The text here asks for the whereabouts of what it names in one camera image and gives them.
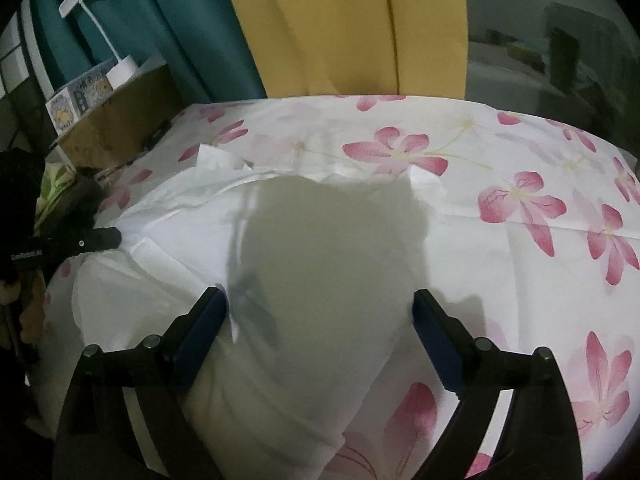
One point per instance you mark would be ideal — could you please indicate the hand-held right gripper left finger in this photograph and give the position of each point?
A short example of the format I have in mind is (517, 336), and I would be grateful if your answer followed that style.
(200, 330)

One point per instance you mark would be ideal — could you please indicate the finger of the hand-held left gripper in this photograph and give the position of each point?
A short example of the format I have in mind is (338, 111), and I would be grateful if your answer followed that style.
(95, 240)

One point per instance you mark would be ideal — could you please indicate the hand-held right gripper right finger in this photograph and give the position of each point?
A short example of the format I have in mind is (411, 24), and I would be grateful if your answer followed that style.
(440, 340)

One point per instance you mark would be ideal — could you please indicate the white shirt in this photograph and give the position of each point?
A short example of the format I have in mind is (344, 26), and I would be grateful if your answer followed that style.
(310, 260)

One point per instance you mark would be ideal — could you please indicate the person's left hand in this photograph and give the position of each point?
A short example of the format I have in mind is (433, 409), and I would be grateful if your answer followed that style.
(30, 320)

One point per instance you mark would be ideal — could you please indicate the green printed cloth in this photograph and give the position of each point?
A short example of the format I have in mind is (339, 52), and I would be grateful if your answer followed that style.
(55, 190)

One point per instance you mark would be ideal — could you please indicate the brown cardboard box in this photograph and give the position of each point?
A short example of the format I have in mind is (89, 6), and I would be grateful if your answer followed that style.
(125, 115)

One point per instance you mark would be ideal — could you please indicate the printed cardboard carton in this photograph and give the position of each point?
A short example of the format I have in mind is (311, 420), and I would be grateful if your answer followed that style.
(75, 100)

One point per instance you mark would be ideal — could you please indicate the pink floral tablecloth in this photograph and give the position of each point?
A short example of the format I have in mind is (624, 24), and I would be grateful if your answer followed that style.
(500, 160)

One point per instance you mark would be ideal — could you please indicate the teal curtain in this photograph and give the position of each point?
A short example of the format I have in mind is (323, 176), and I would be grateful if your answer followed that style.
(165, 25)

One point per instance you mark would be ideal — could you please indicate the dark glass window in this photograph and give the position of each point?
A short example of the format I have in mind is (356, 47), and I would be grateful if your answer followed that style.
(540, 35)

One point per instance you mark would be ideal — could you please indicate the yellow curtain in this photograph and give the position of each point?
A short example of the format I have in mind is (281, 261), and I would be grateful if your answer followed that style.
(340, 25)

